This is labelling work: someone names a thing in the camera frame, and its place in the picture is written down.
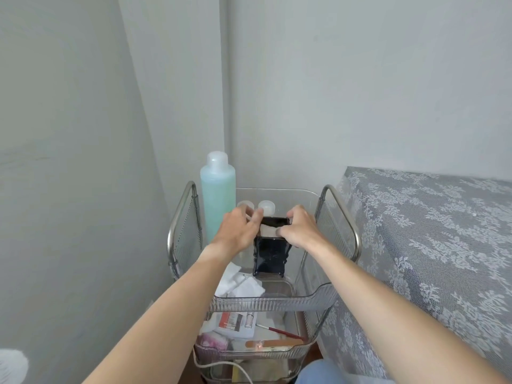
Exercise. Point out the white box with red label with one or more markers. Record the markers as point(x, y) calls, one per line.
point(234, 321)

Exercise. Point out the person's right forearm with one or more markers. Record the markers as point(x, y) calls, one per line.
point(392, 315)

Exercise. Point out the crumpled white tissue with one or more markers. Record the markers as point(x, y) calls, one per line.
point(244, 284)

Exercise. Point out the person's left forearm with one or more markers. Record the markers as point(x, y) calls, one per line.
point(160, 319)

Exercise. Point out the grey lace tablecloth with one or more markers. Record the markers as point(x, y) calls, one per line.
point(432, 251)

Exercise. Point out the person's right hand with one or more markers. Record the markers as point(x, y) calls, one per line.
point(302, 233)

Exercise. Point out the white fluffy slipper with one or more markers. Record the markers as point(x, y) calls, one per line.
point(12, 365)

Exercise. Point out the pink packet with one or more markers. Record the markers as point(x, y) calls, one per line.
point(214, 341)

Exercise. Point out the person's blue trouser leg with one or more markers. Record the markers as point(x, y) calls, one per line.
point(326, 373)

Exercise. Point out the white cotton pad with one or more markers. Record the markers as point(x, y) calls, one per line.
point(268, 231)

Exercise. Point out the black glossy storage box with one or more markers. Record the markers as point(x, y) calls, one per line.
point(270, 255)

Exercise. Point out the small white capped bottle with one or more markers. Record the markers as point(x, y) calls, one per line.
point(244, 205)
point(265, 207)

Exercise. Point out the person's left thumb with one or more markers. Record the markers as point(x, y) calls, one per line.
point(258, 218)

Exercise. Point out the clear acrylic trolley cart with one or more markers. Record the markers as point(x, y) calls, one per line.
point(276, 303)

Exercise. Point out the white wall pipe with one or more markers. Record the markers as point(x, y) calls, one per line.
point(225, 75)

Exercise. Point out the person's right thumb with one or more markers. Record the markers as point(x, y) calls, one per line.
point(282, 232)

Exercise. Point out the green liquid plastic bottle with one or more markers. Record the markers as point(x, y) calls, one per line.
point(218, 199)

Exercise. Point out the person's left hand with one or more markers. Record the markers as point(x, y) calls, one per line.
point(232, 235)

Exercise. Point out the tan nail file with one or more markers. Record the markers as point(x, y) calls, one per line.
point(268, 344)

